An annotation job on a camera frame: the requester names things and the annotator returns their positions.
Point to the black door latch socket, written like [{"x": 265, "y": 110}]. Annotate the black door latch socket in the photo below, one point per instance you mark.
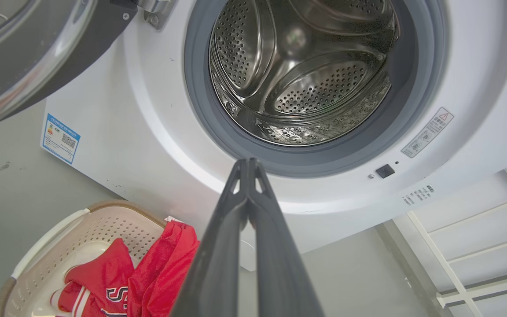
[{"x": 385, "y": 171}]

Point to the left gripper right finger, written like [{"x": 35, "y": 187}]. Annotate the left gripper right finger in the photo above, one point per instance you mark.
[{"x": 280, "y": 273}]

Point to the red shorts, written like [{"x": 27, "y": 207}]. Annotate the red shorts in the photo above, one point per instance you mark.
[{"x": 165, "y": 268}]

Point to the white front-load washing machine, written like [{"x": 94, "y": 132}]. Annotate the white front-load washing machine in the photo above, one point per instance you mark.
[{"x": 130, "y": 145}]

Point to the grey warning label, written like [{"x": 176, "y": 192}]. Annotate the grey warning label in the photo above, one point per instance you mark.
[{"x": 427, "y": 132}]

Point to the cream perforated laundry basket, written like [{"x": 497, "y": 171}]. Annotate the cream perforated laundry basket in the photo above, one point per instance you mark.
[{"x": 42, "y": 264}]

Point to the blue energy label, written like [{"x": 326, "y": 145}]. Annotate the blue energy label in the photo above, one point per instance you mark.
[{"x": 60, "y": 138}]

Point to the grey rubber door gasket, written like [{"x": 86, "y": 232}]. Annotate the grey rubber door gasket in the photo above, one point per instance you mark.
[{"x": 205, "y": 114}]

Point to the white metal rack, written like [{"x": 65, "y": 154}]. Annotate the white metal rack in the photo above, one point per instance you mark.
[{"x": 440, "y": 259}]

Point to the stainless steel washing machine drum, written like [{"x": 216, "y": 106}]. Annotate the stainless steel washing machine drum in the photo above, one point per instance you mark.
[{"x": 306, "y": 66}]

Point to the washing machine door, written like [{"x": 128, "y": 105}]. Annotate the washing machine door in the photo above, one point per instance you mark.
[{"x": 24, "y": 57}]

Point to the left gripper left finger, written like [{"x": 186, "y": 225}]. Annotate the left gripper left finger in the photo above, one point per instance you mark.
[{"x": 218, "y": 264}]

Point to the chrome door hinge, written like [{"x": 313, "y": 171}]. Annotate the chrome door hinge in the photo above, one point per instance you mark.
[{"x": 156, "y": 11}]

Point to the red basketball jersey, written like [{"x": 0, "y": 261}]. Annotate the red basketball jersey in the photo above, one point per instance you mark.
[{"x": 104, "y": 273}]

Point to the white text sticker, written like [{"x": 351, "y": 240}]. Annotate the white text sticker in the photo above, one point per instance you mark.
[{"x": 417, "y": 195}]

